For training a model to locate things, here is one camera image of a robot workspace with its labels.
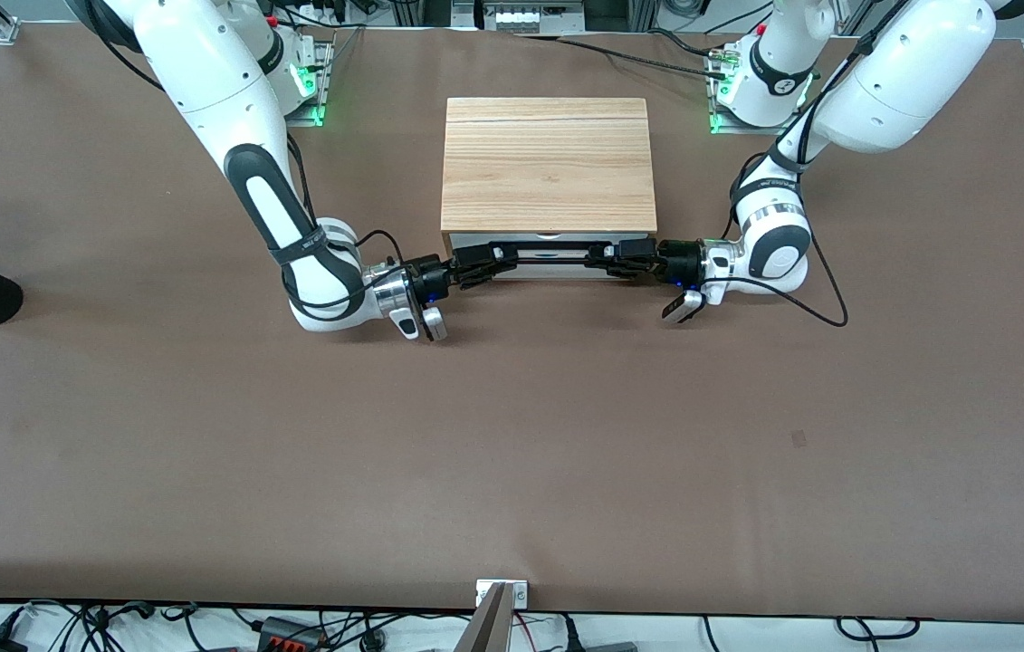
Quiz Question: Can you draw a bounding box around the black drawer handle bar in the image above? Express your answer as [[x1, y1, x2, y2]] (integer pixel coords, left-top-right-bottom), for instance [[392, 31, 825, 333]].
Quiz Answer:
[[475, 241, 623, 267]]

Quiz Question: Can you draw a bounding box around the light wooden drawer cabinet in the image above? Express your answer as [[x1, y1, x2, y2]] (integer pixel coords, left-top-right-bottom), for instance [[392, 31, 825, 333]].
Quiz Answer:
[[440, 97, 659, 259]]

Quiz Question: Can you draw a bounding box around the white power strip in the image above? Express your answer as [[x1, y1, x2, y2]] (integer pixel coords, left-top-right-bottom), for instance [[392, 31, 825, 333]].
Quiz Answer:
[[483, 0, 587, 35]]

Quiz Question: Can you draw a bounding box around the black orange connector block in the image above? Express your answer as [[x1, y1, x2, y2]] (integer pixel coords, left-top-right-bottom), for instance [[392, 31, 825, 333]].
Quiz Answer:
[[256, 616, 329, 652]]

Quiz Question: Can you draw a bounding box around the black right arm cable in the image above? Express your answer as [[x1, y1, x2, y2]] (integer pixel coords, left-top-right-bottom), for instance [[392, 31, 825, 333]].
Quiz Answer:
[[281, 134, 408, 313]]

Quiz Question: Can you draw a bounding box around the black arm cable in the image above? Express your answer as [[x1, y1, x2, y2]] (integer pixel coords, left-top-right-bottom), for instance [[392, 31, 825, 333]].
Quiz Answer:
[[281, 134, 408, 313], [727, 18, 849, 329]]

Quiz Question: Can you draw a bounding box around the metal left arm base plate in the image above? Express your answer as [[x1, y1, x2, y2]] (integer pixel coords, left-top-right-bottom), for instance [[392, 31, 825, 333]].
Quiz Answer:
[[707, 45, 809, 137]]

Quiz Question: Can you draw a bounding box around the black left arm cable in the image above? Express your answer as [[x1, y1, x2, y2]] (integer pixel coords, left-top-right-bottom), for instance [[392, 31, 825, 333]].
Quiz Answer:
[[727, 18, 849, 329]]

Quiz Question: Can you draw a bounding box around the black cable across table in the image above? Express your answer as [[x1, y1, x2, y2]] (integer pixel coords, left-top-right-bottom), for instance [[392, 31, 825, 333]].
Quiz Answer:
[[521, 32, 734, 81]]

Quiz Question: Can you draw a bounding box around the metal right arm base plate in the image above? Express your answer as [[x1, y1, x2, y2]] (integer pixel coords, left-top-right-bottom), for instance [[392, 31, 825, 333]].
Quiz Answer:
[[283, 27, 337, 128]]

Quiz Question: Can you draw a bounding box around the small metal table bracket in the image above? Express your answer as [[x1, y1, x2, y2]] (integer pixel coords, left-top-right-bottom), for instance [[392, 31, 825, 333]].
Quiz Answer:
[[475, 579, 530, 609]]

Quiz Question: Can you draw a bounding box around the grey wedge camera post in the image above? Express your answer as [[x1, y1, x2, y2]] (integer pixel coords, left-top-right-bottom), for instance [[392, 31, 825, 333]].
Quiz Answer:
[[453, 582, 517, 652]]

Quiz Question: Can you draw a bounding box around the black looped floor cable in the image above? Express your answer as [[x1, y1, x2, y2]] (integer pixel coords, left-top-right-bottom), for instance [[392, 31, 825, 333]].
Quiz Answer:
[[836, 616, 922, 646]]

